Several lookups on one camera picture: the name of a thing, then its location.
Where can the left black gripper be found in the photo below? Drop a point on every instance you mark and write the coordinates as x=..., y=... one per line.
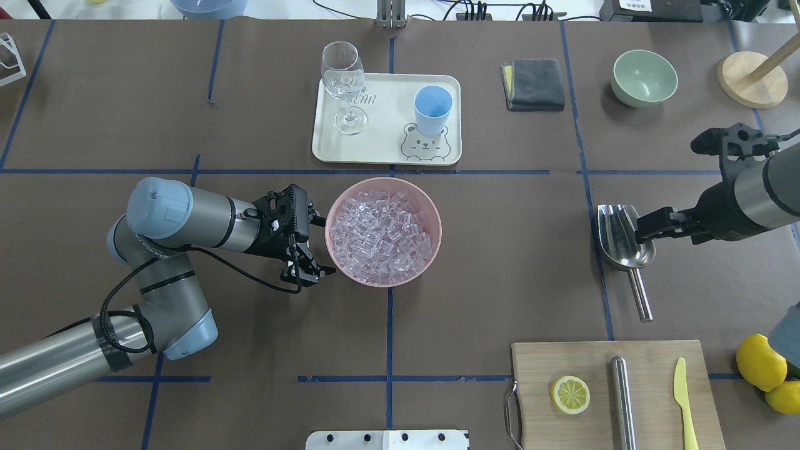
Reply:
x=270, y=243

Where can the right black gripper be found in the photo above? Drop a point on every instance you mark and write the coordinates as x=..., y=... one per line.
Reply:
x=716, y=214

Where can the steel ice scoop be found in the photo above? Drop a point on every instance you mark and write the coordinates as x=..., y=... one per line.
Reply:
x=617, y=226

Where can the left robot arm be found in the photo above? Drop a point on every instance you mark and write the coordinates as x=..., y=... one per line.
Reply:
x=164, y=220

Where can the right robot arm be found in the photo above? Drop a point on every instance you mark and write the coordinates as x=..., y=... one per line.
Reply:
x=783, y=170

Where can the pile of ice cubes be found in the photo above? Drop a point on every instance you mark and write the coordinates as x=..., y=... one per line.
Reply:
x=381, y=234

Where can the blue plastic cup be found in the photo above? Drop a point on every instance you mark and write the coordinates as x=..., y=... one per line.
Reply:
x=432, y=106

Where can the pink bowl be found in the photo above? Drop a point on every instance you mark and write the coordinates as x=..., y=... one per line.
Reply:
x=383, y=279

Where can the cream bear tray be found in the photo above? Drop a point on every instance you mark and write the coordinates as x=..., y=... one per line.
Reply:
x=391, y=135

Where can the green bowl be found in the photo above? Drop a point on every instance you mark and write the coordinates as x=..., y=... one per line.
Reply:
x=642, y=78

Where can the yellow plastic knife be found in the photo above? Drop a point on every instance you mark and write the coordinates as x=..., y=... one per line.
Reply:
x=681, y=396

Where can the wooden stand base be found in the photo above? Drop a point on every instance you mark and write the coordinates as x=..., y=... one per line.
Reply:
x=756, y=80

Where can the clear wine glass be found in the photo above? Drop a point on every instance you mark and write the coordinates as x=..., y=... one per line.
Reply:
x=343, y=78

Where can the whole yellow lemon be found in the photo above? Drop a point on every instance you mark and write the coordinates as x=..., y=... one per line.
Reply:
x=759, y=364

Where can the grey folded cloth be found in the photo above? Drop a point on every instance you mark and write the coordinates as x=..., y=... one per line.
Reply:
x=533, y=85

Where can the wooden cutting board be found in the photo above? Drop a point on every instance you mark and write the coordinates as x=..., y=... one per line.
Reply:
x=657, y=416

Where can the lemon half slice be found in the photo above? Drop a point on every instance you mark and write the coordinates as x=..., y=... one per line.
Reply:
x=570, y=395

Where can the steel muddler black cap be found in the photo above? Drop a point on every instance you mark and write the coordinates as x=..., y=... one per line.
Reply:
x=624, y=408

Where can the blue bowl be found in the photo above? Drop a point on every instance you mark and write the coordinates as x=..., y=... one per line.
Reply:
x=211, y=9

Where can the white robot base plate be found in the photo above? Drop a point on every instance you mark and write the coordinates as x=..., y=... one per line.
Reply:
x=389, y=439

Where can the white wire cup rack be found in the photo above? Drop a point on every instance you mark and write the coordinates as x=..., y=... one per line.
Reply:
x=12, y=66

